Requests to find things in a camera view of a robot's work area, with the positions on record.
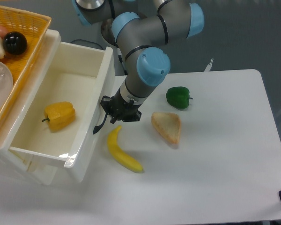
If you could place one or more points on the yellow bell pepper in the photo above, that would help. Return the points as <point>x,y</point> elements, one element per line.
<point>59,115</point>

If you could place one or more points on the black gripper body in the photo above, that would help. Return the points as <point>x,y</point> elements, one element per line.
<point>121,105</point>

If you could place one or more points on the black ball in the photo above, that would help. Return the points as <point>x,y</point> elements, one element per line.
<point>15,43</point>

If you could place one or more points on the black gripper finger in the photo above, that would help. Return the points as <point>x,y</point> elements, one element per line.
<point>123,116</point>
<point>106,104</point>

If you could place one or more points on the white metal bracket right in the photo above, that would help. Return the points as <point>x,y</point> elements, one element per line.
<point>209,66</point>

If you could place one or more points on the yellow banana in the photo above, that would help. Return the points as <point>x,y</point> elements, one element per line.
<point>119,155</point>

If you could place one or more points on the green bell pepper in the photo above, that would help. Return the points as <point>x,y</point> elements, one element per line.
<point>178,97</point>

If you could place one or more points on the white drawer cabinet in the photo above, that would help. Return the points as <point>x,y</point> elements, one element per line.
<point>25,166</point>

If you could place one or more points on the orange woven basket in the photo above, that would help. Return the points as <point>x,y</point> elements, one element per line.
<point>33,26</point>

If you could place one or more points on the black top drawer handle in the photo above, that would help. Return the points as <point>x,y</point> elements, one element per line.
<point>97,128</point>

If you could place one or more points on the toast bread slice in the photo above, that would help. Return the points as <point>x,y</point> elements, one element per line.
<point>168,125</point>

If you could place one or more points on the white top drawer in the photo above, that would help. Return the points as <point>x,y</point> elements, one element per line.
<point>79,75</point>

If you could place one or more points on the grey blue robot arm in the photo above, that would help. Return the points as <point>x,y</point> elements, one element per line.
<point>139,41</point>

